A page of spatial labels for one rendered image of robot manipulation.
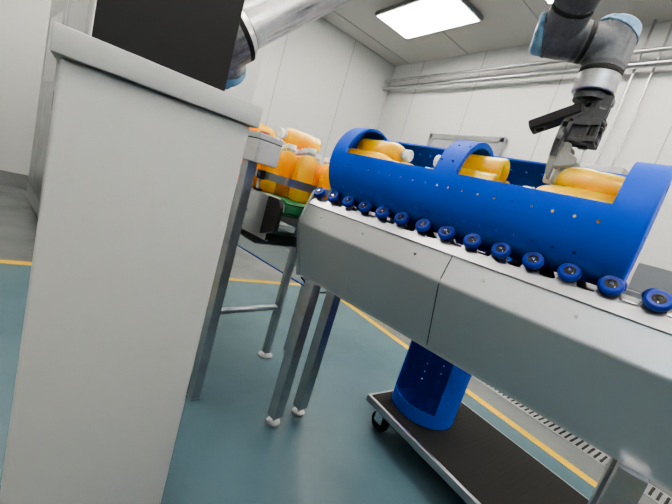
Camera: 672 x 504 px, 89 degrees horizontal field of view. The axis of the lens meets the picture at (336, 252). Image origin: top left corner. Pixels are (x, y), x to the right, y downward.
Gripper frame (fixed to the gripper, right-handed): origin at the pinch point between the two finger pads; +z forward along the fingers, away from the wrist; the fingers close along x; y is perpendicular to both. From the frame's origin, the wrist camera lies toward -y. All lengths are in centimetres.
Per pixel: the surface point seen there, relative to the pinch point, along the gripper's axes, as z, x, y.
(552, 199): 7.5, -13.7, 6.2
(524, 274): 25.0, -10.6, 6.2
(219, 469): 119, -35, -50
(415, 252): 29.6, -11.8, -21.6
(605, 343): 32.2, -12.9, 24.8
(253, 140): 12, -33, -82
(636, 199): 4.1, -13.1, 19.6
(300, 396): 109, 6, -60
